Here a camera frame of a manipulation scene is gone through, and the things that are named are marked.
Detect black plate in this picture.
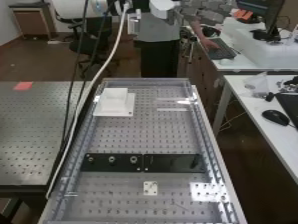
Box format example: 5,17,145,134
79,152,208,174

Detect black headphones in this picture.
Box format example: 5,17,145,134
201,25,222,39

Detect small white square plate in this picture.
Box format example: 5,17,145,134
141,180,160,197

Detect person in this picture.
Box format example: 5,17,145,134
130,0,224,80

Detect small white box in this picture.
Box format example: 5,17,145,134
92,87,137,118

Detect clear box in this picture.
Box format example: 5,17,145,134
37,77,249,224

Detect clear plastic bag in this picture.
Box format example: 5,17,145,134
242,71,273,98

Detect black keyboard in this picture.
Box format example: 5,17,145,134
274,92,298,130
205,36,241,61

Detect computer monitor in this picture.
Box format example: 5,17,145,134
234,0,286,38

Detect black computer mouse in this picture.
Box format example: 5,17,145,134
261,108,291,127

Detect white desk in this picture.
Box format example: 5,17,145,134
212,73,298,188
194,16,298,73

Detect black cable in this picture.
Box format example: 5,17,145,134
60,0,91,141

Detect red tray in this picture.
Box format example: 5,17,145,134
232,8,255,21

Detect red tape patch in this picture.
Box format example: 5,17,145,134
12,81,35,92

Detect wooden cabinet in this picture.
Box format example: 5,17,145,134
8,2,53,38

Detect white cable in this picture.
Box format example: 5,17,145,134
44,1,133,200

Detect black office chair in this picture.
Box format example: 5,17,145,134
56,0,116,69

